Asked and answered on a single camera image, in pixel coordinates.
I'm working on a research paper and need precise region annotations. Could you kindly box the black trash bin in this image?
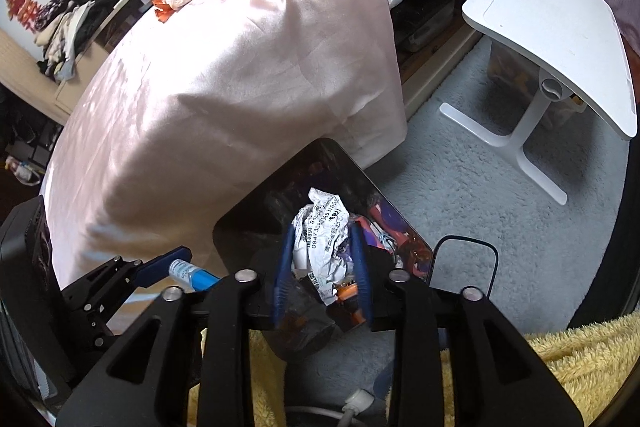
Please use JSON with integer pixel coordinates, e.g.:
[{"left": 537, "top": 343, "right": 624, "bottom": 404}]
[{"left": 212, "top": 138, "right": 435, "bottom": 360}]

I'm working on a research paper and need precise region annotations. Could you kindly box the pile of clothes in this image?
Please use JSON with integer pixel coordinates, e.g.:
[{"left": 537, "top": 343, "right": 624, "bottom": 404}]
[{"left": 32, "top": 0, "right": 118, "bottom": 82}]

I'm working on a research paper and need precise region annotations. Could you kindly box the yellow fluffy blanket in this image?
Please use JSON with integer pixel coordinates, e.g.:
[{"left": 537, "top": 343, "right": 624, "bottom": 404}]
[{"left": 187, "top": 312, "right": 640, "bottom": 427}]

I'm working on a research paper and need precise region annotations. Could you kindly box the white barcode wrapper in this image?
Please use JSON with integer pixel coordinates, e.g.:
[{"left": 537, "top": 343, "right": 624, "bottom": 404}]
[{"left": 291, "top": 187, "right": 351, "bottom": 308}]

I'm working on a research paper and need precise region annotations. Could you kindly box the pink satin cloth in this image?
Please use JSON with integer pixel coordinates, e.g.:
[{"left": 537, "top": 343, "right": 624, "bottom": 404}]
[{"left": 39, "top": 0, "right": 408, "bottom": 303}]

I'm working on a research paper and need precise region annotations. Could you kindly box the small blue white tube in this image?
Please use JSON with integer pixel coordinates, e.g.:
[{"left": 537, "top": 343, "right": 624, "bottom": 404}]
[{"left": 168, "top": 259, "right": 221, "bottom": 292}]

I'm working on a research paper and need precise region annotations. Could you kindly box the white side table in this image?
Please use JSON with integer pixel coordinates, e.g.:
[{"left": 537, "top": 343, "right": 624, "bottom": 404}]
[{"left": 439, "top": 0, "right": 640, "bottom": 206}]

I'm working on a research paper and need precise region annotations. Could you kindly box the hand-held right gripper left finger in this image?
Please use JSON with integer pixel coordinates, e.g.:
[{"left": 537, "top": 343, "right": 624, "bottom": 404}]
[{"left": 56, "top": 222, "right": 297, "bottom": 427}]

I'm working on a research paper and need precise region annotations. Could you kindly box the white power plug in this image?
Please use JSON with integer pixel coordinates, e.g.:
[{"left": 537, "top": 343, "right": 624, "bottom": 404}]
[{"left": 285, "top": 388, "right": 376, "bottom": 427}]

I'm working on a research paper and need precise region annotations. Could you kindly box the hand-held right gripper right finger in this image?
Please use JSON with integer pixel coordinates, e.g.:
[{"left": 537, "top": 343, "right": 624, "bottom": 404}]
[{"left": 349, "top": 223, "right": 585, "bottom": 427}]

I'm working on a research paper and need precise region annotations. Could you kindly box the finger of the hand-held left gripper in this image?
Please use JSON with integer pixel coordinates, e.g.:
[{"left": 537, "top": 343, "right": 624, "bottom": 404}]
[
  {"left": 60, "top": 246, "right": 193, "bottom": 308},
  {"left": 75, "top": 292, "right": 151, "bottom": 349}
]

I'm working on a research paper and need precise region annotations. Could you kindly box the red paper decoration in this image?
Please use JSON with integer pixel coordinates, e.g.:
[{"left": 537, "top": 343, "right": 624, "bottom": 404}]
[{"left": 4, "top": 0, "right": 43, "bottom": 30}]

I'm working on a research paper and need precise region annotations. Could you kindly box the black cable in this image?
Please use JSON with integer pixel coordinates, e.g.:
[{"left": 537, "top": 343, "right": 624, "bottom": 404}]
[{"left": 430, "top": 235, "right": 500, "bottom": 303}]

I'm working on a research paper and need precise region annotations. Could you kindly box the small orange wrapper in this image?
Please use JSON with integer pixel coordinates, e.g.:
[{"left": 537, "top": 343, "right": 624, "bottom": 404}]
[{"left": 151, "top": 0, "right": 176, "bottom": 24}]

